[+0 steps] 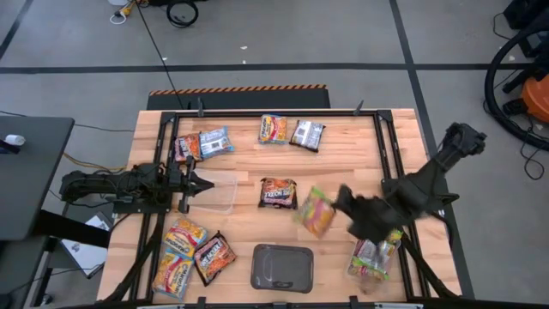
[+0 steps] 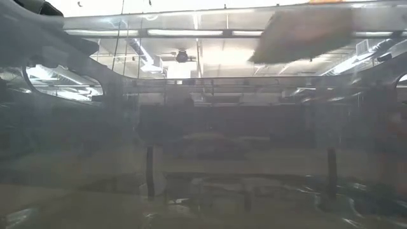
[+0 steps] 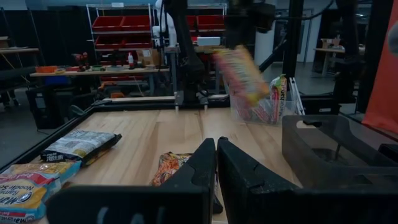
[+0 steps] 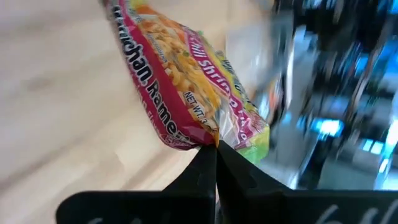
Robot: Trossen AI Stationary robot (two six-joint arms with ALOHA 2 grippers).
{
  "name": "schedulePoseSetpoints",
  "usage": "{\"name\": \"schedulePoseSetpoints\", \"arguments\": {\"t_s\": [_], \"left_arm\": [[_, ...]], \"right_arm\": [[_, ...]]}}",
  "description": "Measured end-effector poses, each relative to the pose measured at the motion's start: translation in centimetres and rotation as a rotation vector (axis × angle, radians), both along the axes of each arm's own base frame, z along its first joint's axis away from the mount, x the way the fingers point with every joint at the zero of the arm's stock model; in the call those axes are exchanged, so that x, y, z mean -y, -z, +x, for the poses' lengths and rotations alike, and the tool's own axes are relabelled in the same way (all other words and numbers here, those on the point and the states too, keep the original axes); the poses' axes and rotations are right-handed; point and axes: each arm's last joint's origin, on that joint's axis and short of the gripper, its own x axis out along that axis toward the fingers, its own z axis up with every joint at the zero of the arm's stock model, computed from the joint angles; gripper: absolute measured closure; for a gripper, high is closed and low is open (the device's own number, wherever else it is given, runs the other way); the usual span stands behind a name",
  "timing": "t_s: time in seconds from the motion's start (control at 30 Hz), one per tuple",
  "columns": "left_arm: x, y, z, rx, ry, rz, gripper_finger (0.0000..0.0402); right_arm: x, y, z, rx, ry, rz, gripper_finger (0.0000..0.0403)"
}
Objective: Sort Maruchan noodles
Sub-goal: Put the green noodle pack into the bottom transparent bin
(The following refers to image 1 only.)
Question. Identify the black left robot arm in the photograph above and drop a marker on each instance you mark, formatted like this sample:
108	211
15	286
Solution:
107	182

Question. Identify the green pink ramen pack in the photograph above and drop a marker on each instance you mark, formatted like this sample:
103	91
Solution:
384	248
369	268
316	212

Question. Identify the black desk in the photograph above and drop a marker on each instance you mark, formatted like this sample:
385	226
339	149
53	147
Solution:
30	180

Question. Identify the black Fire Noodle pack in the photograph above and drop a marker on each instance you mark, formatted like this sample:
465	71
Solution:
278	193
213	257
307	135

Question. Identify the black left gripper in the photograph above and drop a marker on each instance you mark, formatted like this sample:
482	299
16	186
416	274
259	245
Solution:
182	183

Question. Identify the black equipment case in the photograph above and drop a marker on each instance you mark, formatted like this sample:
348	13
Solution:
529	15

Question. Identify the black upright frame bracket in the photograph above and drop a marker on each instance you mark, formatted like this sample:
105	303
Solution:
200	107
358	108

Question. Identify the pile of green packets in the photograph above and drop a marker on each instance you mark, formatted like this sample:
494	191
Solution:
371	287

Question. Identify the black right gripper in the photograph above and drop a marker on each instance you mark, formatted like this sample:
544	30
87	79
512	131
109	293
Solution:
375	216

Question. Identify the orange shop vacuum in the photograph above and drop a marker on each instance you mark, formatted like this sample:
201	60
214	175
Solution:
536	98

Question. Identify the blue Maruchan ramen pack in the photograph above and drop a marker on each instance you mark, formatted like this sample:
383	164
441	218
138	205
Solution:
215	143

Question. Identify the grey translucent plastic container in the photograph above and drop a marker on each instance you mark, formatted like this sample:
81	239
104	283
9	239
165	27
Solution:
281	268

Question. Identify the black aluminium table frame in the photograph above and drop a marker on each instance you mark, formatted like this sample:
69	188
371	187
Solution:
274	113

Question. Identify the dark orange snack packet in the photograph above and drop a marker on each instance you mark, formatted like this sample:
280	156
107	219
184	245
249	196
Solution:
188	148

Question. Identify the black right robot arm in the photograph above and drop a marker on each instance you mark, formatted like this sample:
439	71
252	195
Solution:
429	176

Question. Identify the black hazard-striped floor mat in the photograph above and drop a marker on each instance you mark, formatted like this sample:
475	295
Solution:
240	99

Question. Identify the clear plastic container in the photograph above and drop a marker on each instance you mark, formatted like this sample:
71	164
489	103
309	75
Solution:
221	198

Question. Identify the small white bottle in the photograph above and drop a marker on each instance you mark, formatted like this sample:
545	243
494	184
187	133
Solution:
15	140

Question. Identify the yellow Maruchan ramen pack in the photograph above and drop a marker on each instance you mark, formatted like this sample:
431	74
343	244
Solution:
171	274
273	129
184	237

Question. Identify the white printed sheet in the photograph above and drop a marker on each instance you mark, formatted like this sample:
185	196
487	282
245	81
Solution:
83	251

